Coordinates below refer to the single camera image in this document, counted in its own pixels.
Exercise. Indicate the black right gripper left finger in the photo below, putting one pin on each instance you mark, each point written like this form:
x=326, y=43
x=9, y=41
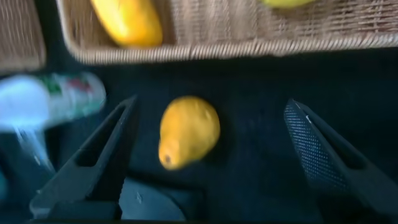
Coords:
x=102, y=168

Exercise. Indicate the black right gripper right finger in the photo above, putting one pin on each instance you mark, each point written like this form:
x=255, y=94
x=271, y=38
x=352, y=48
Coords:
x=317, y=149

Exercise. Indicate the black leather pouch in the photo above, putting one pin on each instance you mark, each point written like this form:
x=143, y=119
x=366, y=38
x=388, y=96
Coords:
x=152, y=202

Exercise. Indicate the white milk drink bottle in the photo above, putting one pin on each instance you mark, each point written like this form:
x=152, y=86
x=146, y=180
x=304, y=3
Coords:
x=56, y=96

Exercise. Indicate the yellow pear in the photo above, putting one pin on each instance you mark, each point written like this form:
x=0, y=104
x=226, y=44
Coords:
x=188, y=130

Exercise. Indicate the long yellow mango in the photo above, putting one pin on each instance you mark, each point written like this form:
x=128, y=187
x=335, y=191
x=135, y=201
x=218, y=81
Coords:
x=130, y=21

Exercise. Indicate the wicker basket holding food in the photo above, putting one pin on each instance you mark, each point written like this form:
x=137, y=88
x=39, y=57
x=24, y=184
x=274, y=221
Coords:
x=233, y=34

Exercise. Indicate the wicker basket holding household items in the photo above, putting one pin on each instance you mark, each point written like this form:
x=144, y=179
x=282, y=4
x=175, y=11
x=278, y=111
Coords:
x=18, y=34

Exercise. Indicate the black tablecloth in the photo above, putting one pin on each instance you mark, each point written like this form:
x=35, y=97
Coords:
x=258, y=93

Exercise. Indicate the yellow lemon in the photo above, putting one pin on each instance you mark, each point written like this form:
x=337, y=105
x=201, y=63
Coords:
x=286, y=2

